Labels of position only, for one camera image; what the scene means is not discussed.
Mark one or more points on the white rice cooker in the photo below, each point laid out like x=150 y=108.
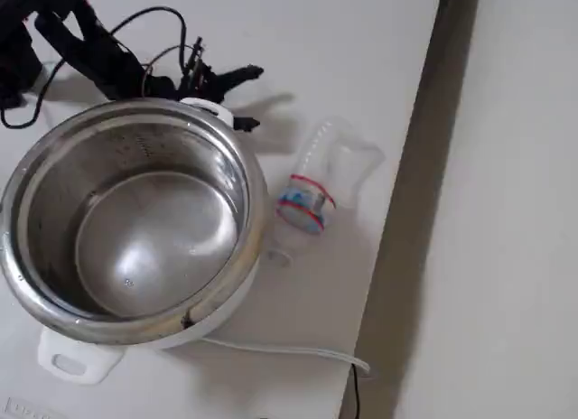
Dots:
x=81 y=369

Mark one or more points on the steel inner pot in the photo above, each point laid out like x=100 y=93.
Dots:
x=158 y=247

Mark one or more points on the black camera circuit board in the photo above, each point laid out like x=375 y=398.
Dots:
x=196 y=62

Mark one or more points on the clear plastic water bottle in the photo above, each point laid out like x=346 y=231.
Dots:
x=311 y=198

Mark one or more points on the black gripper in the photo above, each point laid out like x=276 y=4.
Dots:
x=216 y=82

